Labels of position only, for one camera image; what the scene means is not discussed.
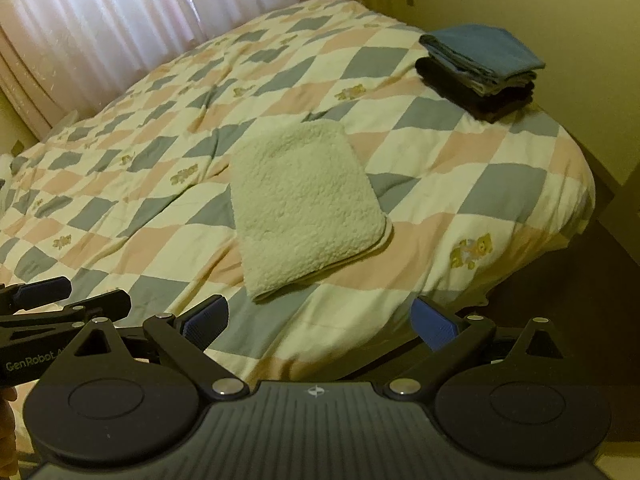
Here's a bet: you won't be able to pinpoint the cream fleece vest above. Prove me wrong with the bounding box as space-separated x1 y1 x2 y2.
230 119 393 301

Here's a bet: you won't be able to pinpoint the person's left hand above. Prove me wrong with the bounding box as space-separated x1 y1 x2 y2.
0 387 18 479

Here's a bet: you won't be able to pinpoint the checkered patchwork quilt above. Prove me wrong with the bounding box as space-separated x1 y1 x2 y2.
1 0 596 382

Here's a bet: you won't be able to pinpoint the folded black garment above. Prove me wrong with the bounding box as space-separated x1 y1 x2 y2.
414 58 535 124

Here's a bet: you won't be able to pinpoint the sheer pink curtain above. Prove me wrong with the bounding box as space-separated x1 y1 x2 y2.
0 0 371 131

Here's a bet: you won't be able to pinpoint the folded blue jeans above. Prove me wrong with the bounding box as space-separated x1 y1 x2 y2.
420 24 546 96

